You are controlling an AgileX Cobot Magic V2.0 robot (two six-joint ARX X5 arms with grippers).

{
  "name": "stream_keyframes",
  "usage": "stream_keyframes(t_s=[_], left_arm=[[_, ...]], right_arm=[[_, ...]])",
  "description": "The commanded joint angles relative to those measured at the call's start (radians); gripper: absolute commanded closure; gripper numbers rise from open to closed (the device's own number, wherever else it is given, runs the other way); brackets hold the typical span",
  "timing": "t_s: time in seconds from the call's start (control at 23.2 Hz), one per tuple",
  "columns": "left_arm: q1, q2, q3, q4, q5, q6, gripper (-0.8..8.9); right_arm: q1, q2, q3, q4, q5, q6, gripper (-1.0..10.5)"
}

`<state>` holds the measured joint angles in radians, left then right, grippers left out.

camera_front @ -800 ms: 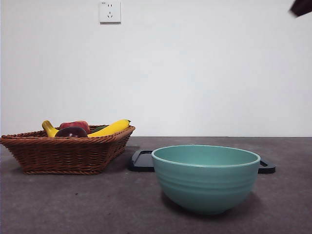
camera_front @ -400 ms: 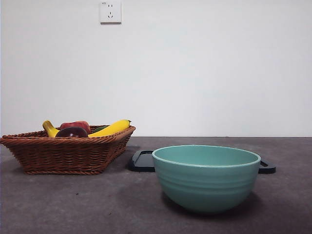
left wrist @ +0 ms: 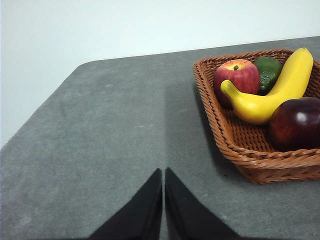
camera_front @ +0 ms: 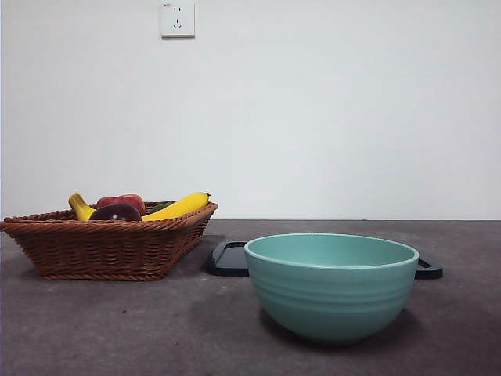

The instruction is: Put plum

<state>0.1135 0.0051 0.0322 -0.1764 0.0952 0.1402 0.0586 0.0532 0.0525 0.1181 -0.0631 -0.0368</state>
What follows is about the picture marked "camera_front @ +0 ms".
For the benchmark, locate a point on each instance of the teal ribbed bowl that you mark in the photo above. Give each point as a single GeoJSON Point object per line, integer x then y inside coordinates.
{"type": "Point", "coordinates": [332, 297]}

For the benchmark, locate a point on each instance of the dark purple plum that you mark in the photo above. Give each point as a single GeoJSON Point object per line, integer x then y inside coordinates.
{"type": "Point", "coordinates": [113, 214]}

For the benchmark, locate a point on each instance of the yellow banana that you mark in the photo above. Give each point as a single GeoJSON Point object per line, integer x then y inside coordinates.
{"type": "Point", "coordinates": [184, 203]}

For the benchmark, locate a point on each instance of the black rectangular tray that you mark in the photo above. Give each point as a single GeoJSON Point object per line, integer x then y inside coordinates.
{"type": "Point", "coordinates": [225, 266]}

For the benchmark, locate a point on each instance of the green avocado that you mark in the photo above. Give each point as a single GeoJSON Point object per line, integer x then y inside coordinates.
{"type": "Point", "coordinates": [159, 206]}

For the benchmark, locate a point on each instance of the red apple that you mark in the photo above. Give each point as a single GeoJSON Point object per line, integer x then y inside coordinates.
{"type": "Point", "coordinates": [121, 200]}

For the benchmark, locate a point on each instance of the brown wicker basket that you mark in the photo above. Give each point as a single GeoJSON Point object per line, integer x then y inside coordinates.
{"type": "Point", "coordinates": [102, 250]}

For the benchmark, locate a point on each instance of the white wall socket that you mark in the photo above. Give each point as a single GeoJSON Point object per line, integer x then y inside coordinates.
{"type": "Point", "coordinates": [178, 21]}

